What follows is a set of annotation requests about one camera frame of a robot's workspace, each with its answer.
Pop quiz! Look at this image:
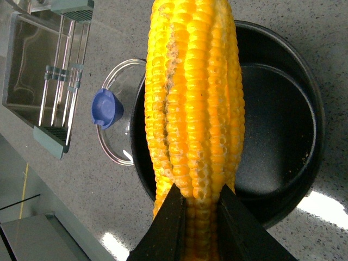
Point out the metal sink drying rack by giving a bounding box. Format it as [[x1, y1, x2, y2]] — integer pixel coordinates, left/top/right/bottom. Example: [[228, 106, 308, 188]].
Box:
[[33, 1, 95, 159]]

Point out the yellow corn cob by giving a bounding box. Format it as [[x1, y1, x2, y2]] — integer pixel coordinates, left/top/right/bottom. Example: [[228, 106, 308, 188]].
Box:
[[144, 1, 245, 260]]

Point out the glass lid with blue knob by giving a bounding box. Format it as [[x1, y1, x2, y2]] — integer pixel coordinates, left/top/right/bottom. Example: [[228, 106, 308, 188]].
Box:
[[91, 59, 146, 166]]

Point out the dark blue saucepan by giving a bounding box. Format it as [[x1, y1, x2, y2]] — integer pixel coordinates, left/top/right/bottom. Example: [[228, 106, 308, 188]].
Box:
[[130, 20, 326, 229]]

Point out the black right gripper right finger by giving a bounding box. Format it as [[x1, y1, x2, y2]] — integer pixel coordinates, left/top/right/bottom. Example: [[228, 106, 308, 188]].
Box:
[[217, 185, 296, 260]]

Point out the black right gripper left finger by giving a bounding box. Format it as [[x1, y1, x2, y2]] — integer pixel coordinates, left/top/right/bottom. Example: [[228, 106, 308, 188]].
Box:
[[127, 185, 187, 260]]

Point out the steel sink basin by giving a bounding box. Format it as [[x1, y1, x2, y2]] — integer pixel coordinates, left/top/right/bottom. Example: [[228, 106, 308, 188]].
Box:
[[3, 10, 60, 127]]

